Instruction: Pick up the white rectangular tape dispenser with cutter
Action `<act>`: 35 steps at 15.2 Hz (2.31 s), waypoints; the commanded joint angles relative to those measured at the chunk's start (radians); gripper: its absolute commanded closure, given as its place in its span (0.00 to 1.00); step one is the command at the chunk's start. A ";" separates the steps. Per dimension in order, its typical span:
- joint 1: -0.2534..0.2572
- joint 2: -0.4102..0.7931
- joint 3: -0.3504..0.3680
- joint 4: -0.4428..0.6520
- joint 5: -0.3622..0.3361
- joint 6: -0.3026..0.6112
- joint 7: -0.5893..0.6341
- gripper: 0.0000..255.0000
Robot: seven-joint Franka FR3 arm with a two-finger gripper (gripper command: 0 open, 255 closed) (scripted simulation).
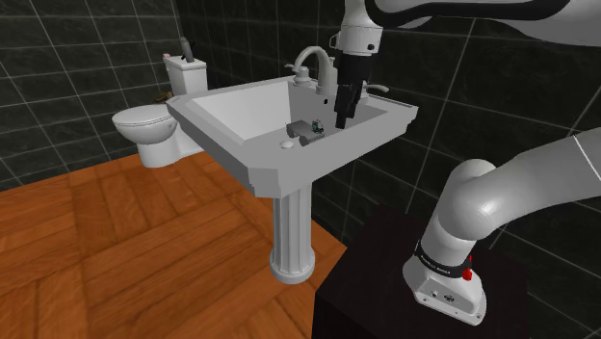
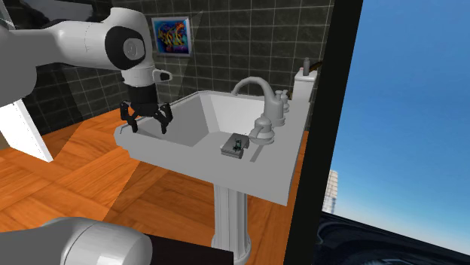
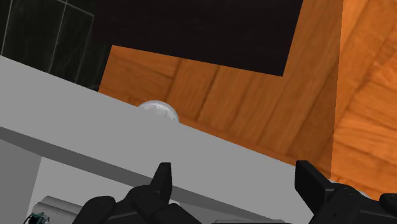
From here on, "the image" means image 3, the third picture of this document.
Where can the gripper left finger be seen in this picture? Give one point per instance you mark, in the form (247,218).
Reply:
(145,201)

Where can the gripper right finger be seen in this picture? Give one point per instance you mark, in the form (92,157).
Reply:
(338,204)

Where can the grey rounded box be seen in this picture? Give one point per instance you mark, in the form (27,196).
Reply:
(62,211)

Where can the white round dish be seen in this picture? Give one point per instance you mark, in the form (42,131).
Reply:
(159,110)

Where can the grey cabinet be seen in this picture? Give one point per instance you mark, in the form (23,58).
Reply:
(93,118)

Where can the small green object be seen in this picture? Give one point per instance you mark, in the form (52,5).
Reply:
(38,218)

